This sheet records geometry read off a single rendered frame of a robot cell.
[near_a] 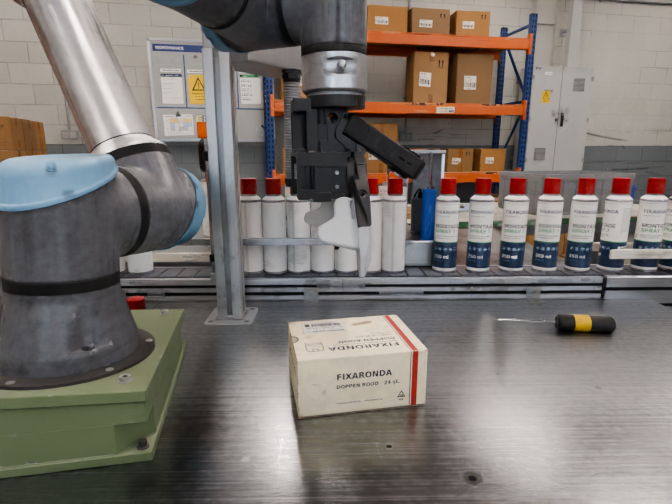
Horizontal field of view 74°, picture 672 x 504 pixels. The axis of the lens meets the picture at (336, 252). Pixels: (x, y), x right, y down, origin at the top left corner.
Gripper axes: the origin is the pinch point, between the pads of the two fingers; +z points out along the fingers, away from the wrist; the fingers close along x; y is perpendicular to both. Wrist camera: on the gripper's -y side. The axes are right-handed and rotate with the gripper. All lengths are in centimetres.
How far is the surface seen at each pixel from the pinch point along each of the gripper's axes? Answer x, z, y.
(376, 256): -37.6, 8.7, -13.8
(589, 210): -29, -1, -58
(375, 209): -37.4, -1.5, -13.5
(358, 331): -1.0, 9.8, -0.9
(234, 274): -27.7, 8.1, 16.0
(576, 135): -444, -26, -381
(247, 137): -468, -28, 12
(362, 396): 6.0, 15.3, 0.3
